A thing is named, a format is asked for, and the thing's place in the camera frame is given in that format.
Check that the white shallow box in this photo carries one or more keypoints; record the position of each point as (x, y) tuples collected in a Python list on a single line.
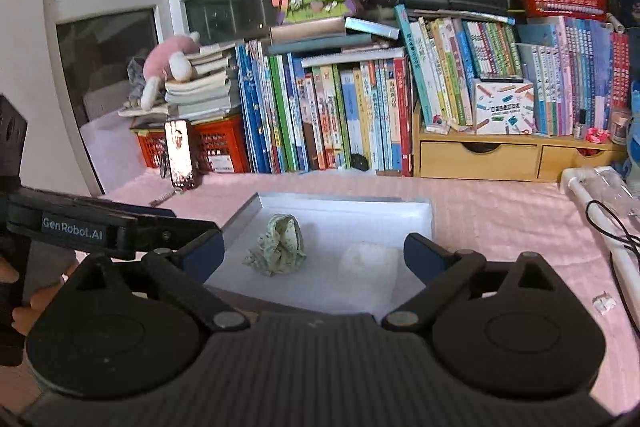
[(340, 219)]

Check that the white printed cardboard box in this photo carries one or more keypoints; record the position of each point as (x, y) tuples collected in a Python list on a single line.
[(502, 109)]

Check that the wooden drawer organizer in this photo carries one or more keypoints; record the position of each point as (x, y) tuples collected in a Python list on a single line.
[(475, 159)]

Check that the white sheer scrunchie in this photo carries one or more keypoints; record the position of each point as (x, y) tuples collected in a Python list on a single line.
[(370, 262)]

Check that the blue alien plush toy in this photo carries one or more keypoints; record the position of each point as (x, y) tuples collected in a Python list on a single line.
[(634, 157)]

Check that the person's left hand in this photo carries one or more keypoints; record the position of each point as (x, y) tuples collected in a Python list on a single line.
[(22, 314)]

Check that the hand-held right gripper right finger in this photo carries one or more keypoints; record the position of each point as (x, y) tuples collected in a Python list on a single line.
[(425, 257)]

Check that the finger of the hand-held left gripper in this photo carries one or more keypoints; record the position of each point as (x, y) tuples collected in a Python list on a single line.
[(170, 234), (150, 211)]

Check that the clear plastic packet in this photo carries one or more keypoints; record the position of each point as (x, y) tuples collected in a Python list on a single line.
[(597, 217)]

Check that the small white jar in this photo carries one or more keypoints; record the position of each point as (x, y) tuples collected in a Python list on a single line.
[(621, 127)]

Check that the pale green patterned scrunchie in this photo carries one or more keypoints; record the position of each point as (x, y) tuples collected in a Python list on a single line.
[(277, 247)]

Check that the small black device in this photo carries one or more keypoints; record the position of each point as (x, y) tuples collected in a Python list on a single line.
[(359, 162)]

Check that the long black object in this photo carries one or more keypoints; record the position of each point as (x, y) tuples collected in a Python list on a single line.
[(440, 1)]

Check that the stack of white books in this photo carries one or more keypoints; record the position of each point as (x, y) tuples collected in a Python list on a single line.
[(205, 92)]

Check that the beige flat box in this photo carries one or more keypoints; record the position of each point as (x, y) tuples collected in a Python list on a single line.
[(307, 32)]

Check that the light blue flat book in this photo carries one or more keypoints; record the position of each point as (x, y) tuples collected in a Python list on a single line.
[(372, 28)]

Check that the red plastic crate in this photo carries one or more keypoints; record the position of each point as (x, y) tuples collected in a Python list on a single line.
[(222, 147)]

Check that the row of green spined books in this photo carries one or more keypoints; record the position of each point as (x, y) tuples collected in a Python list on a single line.
[(450, 67)]

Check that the teal flat book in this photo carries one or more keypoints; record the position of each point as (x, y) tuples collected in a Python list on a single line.
[(325, 44)]

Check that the pink tablecloth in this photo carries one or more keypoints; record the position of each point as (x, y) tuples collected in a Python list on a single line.
[(500, 217)]

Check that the row of pink spined books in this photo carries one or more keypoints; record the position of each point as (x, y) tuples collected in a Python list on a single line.
[(575, 77)]

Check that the pink plush toy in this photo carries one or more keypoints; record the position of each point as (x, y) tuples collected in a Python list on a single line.
[(165, 59)]

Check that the row of tall upright books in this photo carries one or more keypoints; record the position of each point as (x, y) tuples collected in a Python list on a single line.
[(325, 117)]

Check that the pink hair bow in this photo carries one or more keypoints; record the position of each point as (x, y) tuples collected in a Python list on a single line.
[(597, 136)]

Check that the small wrapped sweets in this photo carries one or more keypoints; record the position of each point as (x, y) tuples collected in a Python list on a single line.
[(442, 127)]

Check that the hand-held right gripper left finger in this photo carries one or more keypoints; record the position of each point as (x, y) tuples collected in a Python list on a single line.
[(205, 254)]

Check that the smartphone with lit screen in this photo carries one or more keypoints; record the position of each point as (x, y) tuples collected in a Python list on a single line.
[(181, 152)]

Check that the small white clip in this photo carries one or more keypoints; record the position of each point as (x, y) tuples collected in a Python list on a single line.
[(603, 303)]

